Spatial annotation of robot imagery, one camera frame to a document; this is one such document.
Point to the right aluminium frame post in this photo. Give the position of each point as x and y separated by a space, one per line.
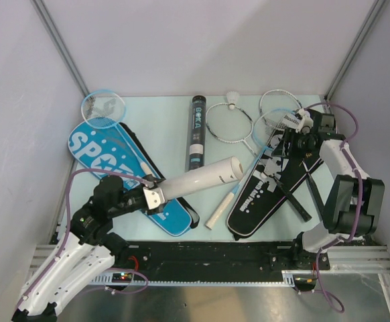
369 22

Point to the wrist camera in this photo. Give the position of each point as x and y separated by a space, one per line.
305 121
154 197

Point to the black racket cover gold script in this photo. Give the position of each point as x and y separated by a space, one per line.
309 164

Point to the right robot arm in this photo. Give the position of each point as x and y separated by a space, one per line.
353 206

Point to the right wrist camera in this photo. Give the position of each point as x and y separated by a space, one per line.
305 121

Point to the light green table mat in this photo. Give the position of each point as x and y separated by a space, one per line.
161 125

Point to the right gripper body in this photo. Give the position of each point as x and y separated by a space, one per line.
299 145

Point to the white racket centre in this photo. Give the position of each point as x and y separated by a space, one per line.
230 125

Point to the black shuttlecock tube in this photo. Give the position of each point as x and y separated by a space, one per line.
196 133

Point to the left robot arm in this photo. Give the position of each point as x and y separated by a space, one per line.
88 247

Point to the white racket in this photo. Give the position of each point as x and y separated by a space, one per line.
276 109
230 125

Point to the white racket right rear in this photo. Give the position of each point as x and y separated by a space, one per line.
276 109

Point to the shuttlecock at back right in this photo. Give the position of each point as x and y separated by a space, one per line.
232 98

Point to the black racket cover front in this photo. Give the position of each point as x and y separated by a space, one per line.
260 197

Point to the left aluminium frame post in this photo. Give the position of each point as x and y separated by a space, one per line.
58 41

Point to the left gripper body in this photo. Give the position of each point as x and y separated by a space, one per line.
132 200

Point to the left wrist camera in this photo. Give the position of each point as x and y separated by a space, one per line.
154 197

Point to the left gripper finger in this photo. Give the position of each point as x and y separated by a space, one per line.
160 209
151 182

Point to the blue racket cover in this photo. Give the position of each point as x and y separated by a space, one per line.
118 149

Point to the aluminium frame post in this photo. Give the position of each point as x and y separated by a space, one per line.
369 22
58 41

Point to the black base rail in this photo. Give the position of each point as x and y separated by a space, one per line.
208 262

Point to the white shuttlecock tube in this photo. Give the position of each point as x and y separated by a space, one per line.
218 173

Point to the light blue racket left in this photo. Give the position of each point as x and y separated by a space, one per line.
104 109

